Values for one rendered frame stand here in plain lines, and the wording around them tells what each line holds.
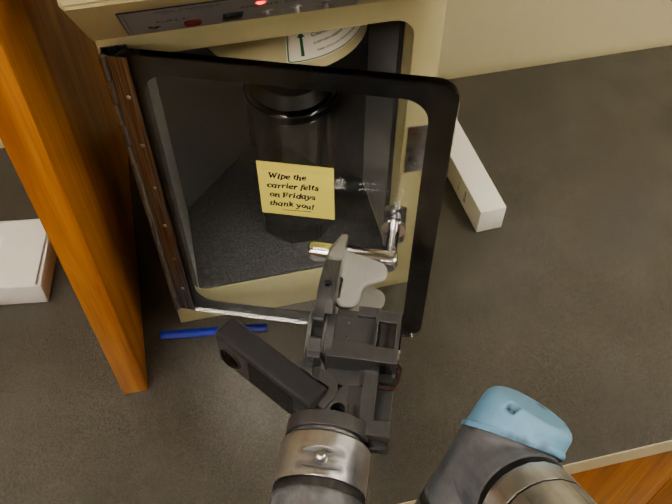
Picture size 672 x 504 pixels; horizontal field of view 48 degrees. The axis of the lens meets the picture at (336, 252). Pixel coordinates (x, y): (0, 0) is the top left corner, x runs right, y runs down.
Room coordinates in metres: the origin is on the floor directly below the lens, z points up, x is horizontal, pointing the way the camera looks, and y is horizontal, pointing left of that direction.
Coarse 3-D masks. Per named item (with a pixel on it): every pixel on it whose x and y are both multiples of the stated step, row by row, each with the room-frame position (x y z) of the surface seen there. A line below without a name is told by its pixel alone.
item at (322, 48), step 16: (320, 32) 0.61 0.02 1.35; (336, 32) 0.62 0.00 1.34; (352, 32) 0.64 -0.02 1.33; (224, 48) 0.61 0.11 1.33; (240, 48) 0.61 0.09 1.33; (256, 48) 0.60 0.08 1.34; (272, 48) 0.60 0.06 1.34; (288, 48) 0.60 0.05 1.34; (304, 48) 0.60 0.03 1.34; (320, 48) 0.61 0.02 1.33; (336, 48) 0.61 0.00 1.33; (352, 48) 0.63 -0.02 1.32; (304, 64) 0.60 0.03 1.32; (320, 64) 0.60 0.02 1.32
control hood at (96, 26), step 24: (72, 0) 0.43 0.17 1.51; (96, 0) 0.43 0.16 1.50; (120, 0) 0.44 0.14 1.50; (144, 0) 0.44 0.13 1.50; (168, 0) 0.45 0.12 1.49; (192, 0) 0.46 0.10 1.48; (216, 0) 0.47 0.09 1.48; (360, 0) 0.55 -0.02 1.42; (384, 0) 0.57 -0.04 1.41; (96, 24) 0.47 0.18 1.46; (120, 24) 0.48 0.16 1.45
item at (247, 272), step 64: (128, 64) 0.53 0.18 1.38; (192, 64) 0.52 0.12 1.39; (256, 64) 0.51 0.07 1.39; (192, 128) 0.52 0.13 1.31; (256, 128) 0.51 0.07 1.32; (320, 128) 0.50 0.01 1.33; (384, 128) 0.49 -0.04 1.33; (448, 128) 0.48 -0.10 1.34; (192, 192) 0.52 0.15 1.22; (256, 192) 0.51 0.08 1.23; (384, 192) 0.49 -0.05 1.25; (192, 256) 0.52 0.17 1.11; (256, 256) 0.51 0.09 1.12
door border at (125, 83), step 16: (128, 48) 0.53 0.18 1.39; (112, 64) 0.53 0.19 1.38; (112, 80) 0.53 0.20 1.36; (128, 80) 0.53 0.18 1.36; (448, 80) 0.49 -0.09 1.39; (112, 96) 0.52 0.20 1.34; (128, 96) 0.53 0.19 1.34; (128, 112) 0.53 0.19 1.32; (128, 128) 0.53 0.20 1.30; (144, 128) 0.53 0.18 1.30; (128, 144) 0.52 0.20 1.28; (144, 144) 0.53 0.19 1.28; (144, 160) 0.53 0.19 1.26; (144, 176) 0.53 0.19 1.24; (160, 192) 0.53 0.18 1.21; (144, 208) 0.53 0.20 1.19; (160, 208) 0.53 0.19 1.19; (160, 224) 0.53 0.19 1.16; (160, 240) 0.53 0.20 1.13; (176, 256) 0.53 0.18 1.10; (176, 272) 0.53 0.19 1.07; (176, 288) 0.53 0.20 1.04; (192, 304) 0.53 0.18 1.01
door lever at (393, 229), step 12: (384, 228) 0.49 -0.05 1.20; (396, 228) 0.48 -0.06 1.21; (396, 240) 0.47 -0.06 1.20; (312, 252) 0.45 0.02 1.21; (324, 252) 0.45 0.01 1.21; (360, 252) 0.45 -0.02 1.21; (372, 252) 0.45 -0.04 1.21; (384, 252) 0.45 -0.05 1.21; (396, 252) 0.45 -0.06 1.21; (384, 264) 0.44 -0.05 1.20; (396, 264) 0.44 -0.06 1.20
